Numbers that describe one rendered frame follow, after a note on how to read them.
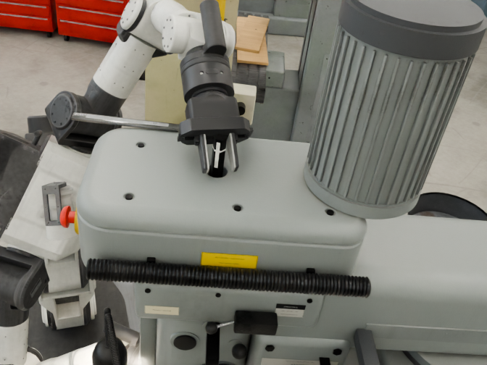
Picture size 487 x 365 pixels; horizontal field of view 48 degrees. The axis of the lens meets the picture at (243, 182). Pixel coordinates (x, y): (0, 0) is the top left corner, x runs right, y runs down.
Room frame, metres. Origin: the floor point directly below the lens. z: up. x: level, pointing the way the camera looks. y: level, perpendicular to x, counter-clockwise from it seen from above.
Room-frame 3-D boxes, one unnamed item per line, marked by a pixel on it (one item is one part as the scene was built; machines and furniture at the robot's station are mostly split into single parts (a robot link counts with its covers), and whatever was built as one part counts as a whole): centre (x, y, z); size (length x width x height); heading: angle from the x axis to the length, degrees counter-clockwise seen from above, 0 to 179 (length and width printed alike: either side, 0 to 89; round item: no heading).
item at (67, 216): (0.72, 0.30, 1.76); 0.04 x 0.03 x 0.04; 6
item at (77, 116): (0.86, 0.21, 1.89); 0.24 x 0.04 x 0.01; 93
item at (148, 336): (0.74, 0.16, 1.45); 0.04 x 0.04 x 0.21; 6
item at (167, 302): (0.75, 0.01, 1.68); 0.34 x 0.24 x 0.10; 96
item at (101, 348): (0.67, 0.22, 1.44); 0.07 x 0.07 x 0.06
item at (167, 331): (0.75, 0.04, 1.47); 0.21 x 0.19 x 0.32; 6
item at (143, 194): (0.75, 0.03, 1.81); 0.47 x 0.26 x 0.16; 96
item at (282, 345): (0.77, -0.15, 1.47); 0.24 x 0.19 x 0.26; 6
